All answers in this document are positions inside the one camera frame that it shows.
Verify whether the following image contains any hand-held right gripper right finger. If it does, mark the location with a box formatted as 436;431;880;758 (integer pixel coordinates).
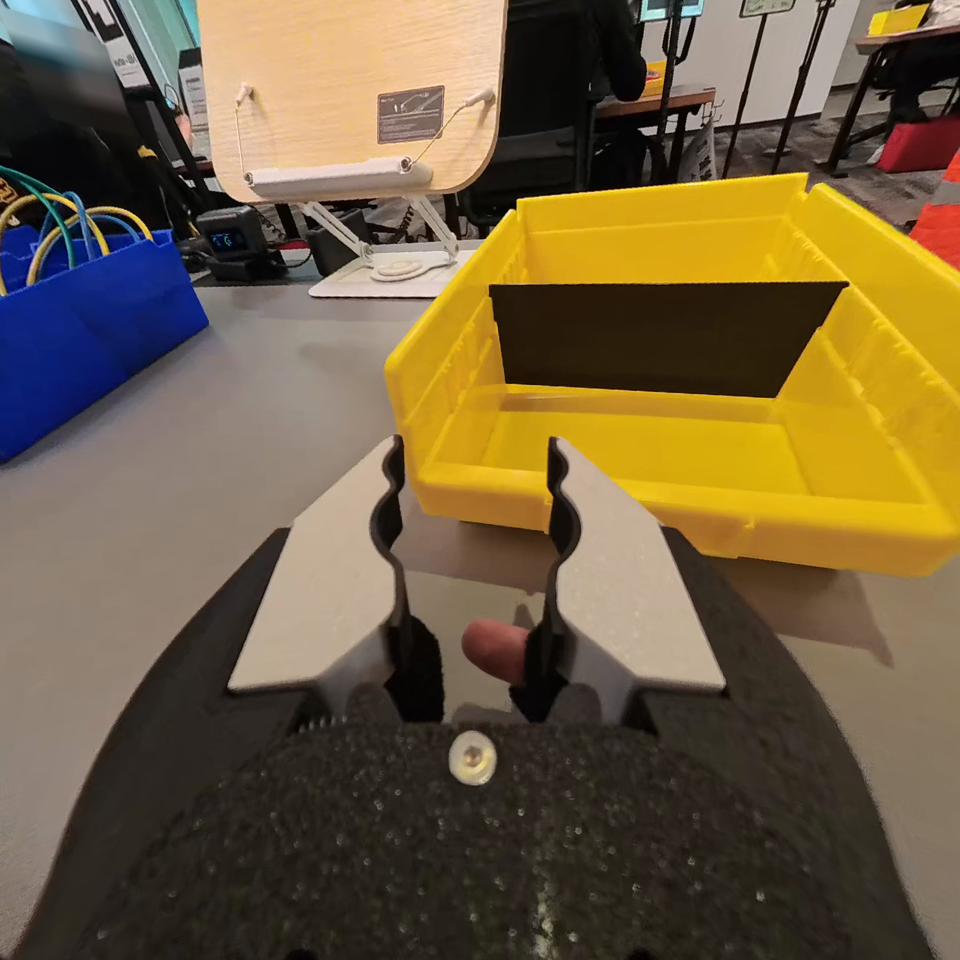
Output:
508;435;728;724

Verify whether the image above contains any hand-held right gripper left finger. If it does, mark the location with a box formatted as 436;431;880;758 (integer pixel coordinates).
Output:
225;435;445;724

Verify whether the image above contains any blue plastic bin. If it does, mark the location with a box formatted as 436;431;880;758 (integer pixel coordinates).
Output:
0;228;210;463

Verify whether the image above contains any green ethernet cable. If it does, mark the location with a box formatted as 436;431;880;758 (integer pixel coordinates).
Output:
0;166;78;273

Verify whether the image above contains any blue ethernet cable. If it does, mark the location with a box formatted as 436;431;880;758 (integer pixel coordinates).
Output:
37;190;141;264

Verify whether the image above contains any yellow ethernet cable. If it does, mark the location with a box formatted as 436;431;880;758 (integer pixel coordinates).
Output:
0;193;156;297

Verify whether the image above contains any person's right hand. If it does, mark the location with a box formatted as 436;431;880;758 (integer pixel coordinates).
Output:
459;617;532;686

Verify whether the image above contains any yellow plastic bin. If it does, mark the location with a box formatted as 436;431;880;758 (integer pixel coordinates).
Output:
384;172;960;579

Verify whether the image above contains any black bin divider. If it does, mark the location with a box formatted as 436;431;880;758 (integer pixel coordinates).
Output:
489;281;851;399

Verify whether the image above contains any black power adapter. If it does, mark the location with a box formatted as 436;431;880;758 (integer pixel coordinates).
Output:
307;210;369;277

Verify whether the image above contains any white printed bag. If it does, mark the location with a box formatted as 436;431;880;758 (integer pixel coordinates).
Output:
678;120;718;186

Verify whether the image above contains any orange safety cone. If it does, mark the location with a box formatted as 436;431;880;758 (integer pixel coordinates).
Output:
909;148;960;271

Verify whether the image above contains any brown background desk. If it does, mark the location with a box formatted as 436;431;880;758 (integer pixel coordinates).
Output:
596;84;718;186

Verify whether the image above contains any black office chair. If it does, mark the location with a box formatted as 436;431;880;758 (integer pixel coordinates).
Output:
457;0;601;230

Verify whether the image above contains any black floor stand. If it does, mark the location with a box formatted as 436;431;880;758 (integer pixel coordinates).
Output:
721;0;796;180
772;0;840;175

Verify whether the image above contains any red cushion bag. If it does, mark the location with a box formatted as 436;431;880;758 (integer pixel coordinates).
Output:
876;116;960;175

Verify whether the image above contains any wooden board tilting stand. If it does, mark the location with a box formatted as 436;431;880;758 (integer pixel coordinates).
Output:
196;0;510;301

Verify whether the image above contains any white printed marker sign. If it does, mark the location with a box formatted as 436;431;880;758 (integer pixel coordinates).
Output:
71;0;156;93

